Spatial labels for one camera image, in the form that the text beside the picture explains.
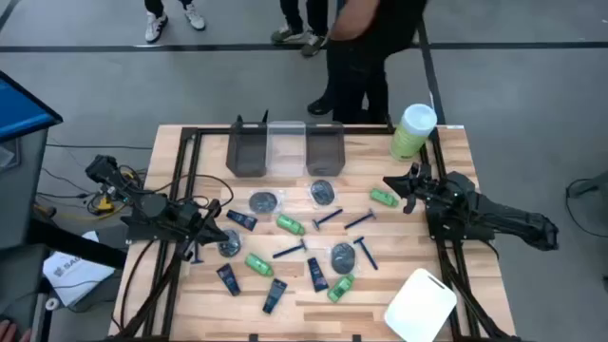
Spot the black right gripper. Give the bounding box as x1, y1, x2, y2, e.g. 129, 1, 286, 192
383, 162, 436, 215

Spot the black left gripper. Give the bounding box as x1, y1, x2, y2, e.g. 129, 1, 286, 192
175, 198, 230, 261

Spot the black round pad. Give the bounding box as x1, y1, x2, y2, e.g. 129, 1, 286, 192
217, 227, 244, 260
307, 178, 339, 210
246, 188, 286, 216
328, 240, 361, 277

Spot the small green bottle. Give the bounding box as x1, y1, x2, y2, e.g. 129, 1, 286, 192
326, 273, 356, 304
369, 187, 400, 209
243, 252, 276, 278
275, 213, 307, 237

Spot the dark blue toiletry tube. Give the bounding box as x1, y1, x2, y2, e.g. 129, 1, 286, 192
216, 262, 242, 297
225, 209, 259, 233
306, 256, 330, 294
261, 277, 289, 315

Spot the green disinfecting wipes canister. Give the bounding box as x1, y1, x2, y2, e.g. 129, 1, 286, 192
389, 103, 438, 162

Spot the yellow connector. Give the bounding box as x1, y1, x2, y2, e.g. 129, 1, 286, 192
93, 193, 116, 216

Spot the person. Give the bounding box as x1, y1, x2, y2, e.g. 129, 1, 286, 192
270, 0, 330, 59
143, 0, 207, 45
306, 0, 428, 125

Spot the white plastic tray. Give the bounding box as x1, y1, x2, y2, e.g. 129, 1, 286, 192
383, 268, 458, 342

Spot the black stand beam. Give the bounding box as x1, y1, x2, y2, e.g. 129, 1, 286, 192
26, 218, 128, 271

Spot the white printed paper bag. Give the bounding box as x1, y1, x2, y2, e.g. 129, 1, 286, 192
42, 230, 117, 308

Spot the person's hand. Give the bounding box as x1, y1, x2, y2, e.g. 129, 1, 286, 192
0, 318, 32, 342

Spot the blue screen monitor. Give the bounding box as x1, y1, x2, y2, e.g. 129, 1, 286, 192
0, 69, 65, 143

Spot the black left camera cable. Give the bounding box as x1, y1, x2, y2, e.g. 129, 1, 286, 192
165, 173, 236, 211

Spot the black aluminium table frame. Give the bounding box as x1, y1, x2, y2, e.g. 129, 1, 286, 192
111, 111, 523, 342

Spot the black floor cable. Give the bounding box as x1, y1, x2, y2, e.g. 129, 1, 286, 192
564, 177, 608, 238

